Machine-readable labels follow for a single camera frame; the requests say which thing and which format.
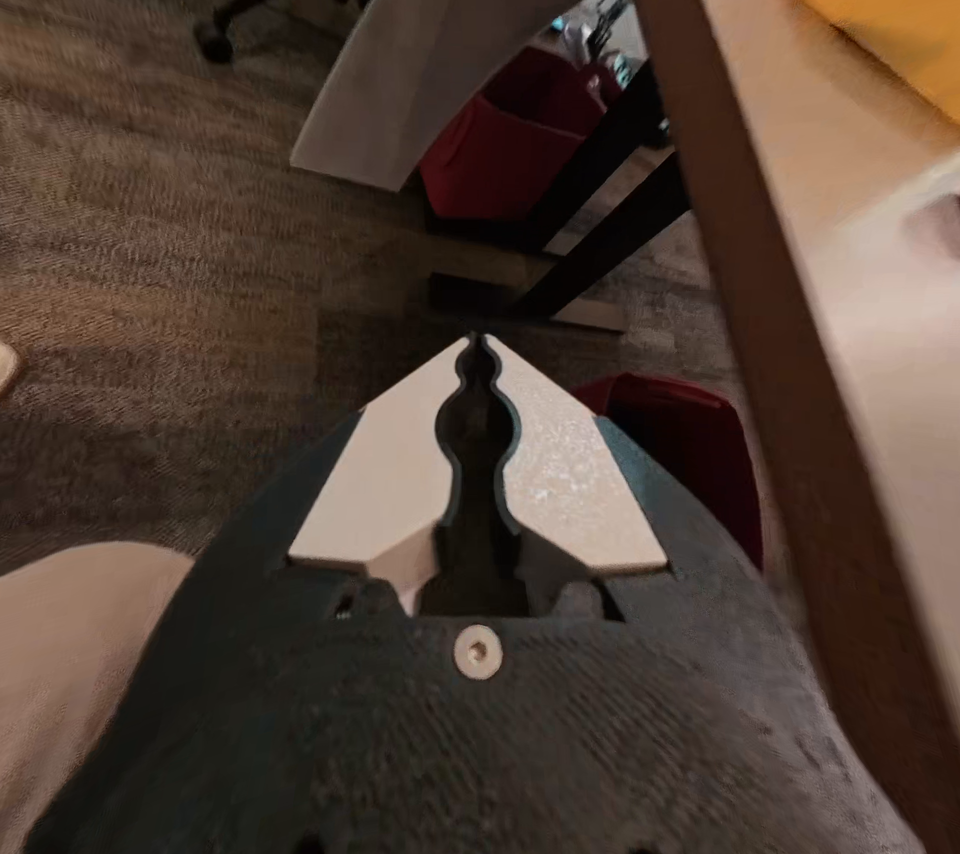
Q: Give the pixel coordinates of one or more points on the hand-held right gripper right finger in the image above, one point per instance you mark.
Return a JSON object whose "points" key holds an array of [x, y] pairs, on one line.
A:
{"points": [[577, 494]]}

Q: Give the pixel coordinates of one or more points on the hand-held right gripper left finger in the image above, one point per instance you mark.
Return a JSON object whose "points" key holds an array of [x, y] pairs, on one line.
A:
{"points": [[382, 486]]}

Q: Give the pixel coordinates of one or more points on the dark red fabric bin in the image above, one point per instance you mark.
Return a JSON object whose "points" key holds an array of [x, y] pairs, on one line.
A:
{"points": [[502, 148], [690, 449]]}

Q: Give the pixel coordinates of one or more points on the white board panel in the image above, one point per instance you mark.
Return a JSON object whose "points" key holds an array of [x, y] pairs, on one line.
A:
{"points": [[435, 43]]}

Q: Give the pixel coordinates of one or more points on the person's beige trousers leg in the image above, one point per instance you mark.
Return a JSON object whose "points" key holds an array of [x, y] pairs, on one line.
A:
{"points": [[60, 644]]}

